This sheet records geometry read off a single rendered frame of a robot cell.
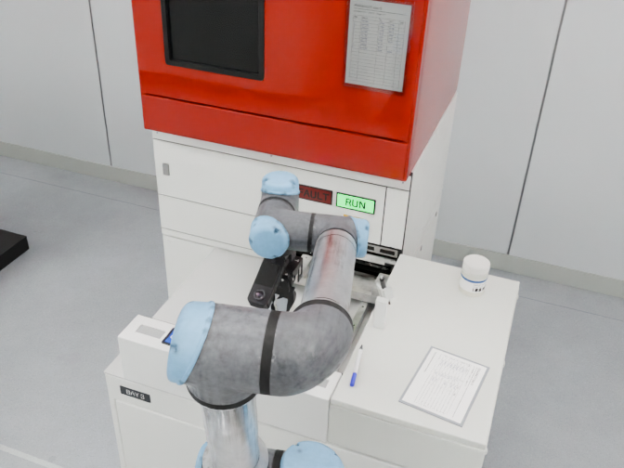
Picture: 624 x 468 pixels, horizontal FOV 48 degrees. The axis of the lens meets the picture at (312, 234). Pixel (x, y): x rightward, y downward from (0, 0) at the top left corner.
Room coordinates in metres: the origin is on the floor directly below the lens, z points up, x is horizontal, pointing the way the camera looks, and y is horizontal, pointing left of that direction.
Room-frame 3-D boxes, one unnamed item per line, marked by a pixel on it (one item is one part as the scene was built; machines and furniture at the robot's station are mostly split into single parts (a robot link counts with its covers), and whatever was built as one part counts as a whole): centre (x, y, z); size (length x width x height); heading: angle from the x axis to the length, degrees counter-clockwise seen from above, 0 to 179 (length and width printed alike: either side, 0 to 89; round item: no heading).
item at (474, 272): (1.53, -0.44, 1.01); 0.07 x 0.07 x 0.10
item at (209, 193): (1.84, 0.12, 1.02); 0.82 x 0.03 x 0.40; 71
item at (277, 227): (1.11, 0.06, 1.40); 0.11 x 0.11 x 0.08; 84
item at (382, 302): (1.38, -0.19, 1.03); 0.06 x 0.04 x 0.13; 161
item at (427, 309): (1.34, -0.32, 0.89); 0.62 x 0.35 x 0.14; 161
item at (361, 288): (1.68, -0.05, 0.87); 0.36 x 0.08 x 0.03; 71
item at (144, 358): (1.24, 0.19, 0.89); 0.55 x 0.09 x 0.14; 71
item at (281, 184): (1.21, 0.07, 1.41); 0.09 x 0.08 x 0.11; 174
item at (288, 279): (1.22, 0.06, 1.25); 0.09 x 0.08 x 0.12; 161
